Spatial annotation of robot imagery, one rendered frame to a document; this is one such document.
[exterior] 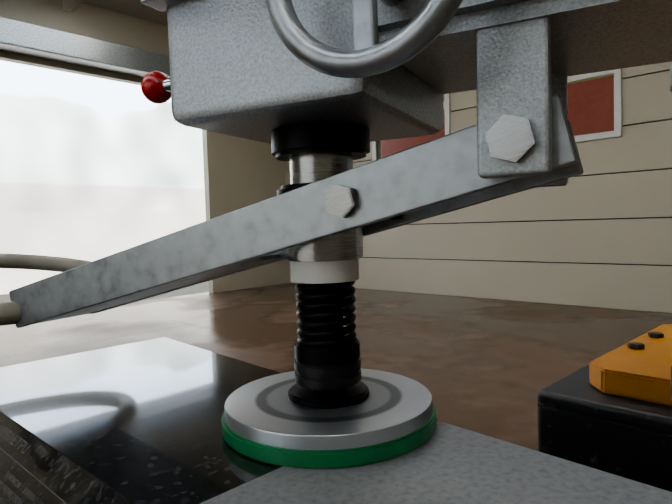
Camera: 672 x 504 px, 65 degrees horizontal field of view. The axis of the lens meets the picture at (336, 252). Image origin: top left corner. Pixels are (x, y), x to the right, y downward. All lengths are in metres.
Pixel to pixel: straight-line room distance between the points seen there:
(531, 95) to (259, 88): 0.21
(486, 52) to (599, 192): 6.23
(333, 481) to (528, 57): 0.35
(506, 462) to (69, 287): 0.52
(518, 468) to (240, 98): 0.38
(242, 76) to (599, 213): 6.25
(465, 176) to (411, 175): 0.04
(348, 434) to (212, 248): 0.22
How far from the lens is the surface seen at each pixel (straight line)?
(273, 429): 0.49
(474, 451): 0.52
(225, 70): 0.49
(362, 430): 0.48
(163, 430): 0.60
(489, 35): 0.42
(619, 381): 0.97
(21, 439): 0.67
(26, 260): 1.23
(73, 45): 7.68
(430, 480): 0.46
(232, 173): 8.87
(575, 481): 0.48
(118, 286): 0.65
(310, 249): 0.51
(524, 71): 0.41
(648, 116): 6.58
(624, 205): 6.55
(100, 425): 0.64
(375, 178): 0.45
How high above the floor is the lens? 1.03
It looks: 3 degrees down
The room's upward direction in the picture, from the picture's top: 2 degrees counter-clockwise
